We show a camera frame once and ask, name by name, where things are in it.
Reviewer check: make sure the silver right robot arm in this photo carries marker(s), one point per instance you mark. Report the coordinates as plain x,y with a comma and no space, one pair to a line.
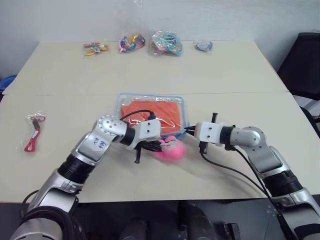
250,137

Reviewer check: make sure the orange cloth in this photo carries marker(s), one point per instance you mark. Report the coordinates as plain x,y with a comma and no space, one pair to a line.
165,110
120,105

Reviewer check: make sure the blue plastic object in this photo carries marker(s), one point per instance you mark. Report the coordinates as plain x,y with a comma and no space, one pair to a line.
6,83

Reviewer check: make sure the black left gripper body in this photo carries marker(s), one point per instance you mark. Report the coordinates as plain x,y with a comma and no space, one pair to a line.
140,149

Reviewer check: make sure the pink soft toy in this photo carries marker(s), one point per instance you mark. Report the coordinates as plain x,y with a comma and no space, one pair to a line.
175,152

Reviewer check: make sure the bag of colourful rubber bands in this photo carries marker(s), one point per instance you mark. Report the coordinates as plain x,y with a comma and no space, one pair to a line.
166,43

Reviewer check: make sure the bag of multicoloured pink items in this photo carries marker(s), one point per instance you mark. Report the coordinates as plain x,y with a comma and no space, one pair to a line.
131,42

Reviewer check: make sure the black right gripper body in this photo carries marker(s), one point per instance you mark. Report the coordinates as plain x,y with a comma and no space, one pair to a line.
203,147

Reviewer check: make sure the red tool in clear bag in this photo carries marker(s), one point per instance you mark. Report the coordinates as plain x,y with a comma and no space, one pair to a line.
33,135

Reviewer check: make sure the bag of orange yellow items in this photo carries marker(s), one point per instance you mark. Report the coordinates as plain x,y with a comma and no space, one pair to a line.
96,48

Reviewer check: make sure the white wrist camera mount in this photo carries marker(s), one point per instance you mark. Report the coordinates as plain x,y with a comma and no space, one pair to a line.
207,132
150,130

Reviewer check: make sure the small black block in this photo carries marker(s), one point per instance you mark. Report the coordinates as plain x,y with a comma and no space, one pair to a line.
232,231

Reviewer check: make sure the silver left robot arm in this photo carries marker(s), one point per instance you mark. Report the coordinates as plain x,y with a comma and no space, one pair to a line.
92,147

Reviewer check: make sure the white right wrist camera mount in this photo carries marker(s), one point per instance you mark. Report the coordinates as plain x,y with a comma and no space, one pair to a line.
207,132

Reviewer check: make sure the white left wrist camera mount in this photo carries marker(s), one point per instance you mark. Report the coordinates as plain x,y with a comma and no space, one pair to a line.
150,130

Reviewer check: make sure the black office chair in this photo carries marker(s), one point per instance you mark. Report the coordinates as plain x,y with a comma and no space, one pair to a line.
302,65

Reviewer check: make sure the small bag with blue item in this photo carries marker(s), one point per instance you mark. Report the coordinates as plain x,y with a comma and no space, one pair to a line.
203,45

